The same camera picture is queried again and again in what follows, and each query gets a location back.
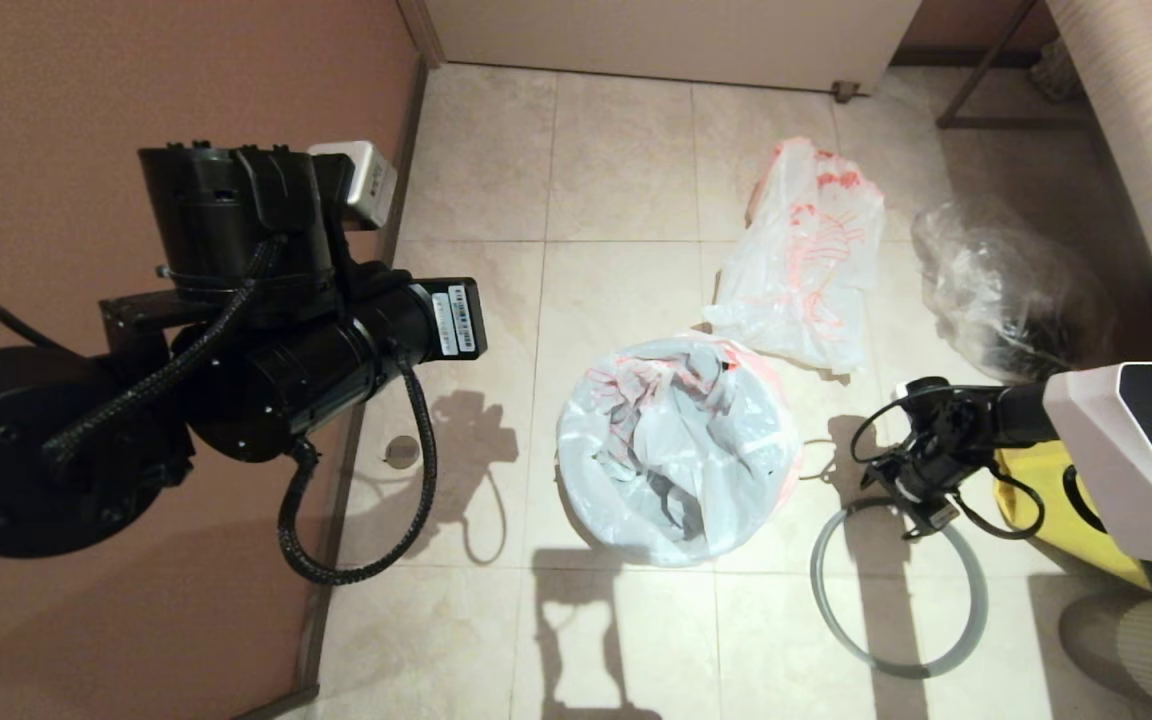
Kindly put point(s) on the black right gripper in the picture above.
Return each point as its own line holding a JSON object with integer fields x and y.
{"x": 921, "y": 490}

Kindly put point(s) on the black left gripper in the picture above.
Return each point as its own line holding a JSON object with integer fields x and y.
{"x": 436, "y": 320}

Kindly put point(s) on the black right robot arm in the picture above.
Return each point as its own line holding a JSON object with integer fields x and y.
{"x": 1116, "y": 440}

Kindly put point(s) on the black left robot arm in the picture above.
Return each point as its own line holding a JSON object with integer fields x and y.
{"x": 136, "y": 380}

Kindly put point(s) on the yellow fabric bag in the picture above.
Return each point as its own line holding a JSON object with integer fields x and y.
{"x": 1036, "y": 490}

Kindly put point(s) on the clear plastic bag dark contents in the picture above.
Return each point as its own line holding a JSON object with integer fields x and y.
{"x": 996, "y": 300}

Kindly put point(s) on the round metal floor disc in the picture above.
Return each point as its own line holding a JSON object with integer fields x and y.
{"x": 401, "y": 452}

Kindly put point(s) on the grey striped cushion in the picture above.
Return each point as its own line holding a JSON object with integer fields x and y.
{"x": 1126, "y": 650}

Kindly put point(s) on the small metal door stopper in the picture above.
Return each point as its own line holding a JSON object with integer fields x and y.
{"x": 846, "y": 90}

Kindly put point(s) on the brown cabinet side panel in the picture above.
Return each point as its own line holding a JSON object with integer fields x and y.
{"x": 136, "y": 620}

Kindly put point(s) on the white crumpled fabric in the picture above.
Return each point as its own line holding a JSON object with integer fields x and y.
{"x": 1058, "y": 70}

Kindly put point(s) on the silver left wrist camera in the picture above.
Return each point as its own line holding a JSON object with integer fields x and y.
{"x": 366, "y": 180}

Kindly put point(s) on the brown metal table frame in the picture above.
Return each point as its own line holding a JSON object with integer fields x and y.
{"x": 1011, "y": 120}

